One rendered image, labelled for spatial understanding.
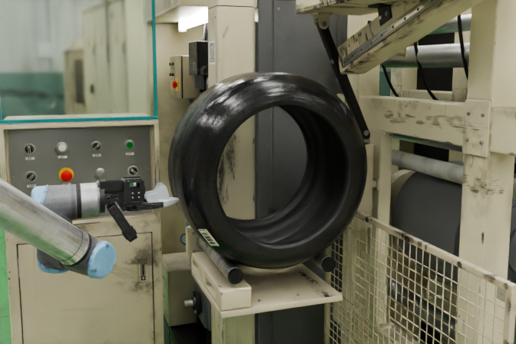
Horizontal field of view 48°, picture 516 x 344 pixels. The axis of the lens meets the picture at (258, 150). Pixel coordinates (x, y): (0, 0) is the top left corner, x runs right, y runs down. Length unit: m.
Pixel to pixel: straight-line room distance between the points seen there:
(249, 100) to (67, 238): 0.56
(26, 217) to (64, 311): 1.03
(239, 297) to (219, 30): 0.83
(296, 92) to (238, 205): 0.54
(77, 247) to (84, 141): 0.84
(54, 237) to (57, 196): 0.19
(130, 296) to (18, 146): 0.69
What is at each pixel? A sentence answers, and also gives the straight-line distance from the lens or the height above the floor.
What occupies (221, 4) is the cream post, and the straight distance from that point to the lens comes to 1.87.
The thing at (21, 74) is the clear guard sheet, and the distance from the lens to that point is 2.16.
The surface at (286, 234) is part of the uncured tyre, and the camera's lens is 1.86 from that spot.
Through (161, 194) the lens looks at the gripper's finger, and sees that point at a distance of 1.57.
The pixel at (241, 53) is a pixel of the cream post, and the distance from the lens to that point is 1.88.
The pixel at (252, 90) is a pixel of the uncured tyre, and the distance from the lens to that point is 1.51.
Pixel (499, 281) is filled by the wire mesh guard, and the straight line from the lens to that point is 1.39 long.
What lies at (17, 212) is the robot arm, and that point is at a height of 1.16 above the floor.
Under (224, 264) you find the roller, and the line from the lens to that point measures 1.63.
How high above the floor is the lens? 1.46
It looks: 8 degrees down
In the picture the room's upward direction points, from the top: straight up
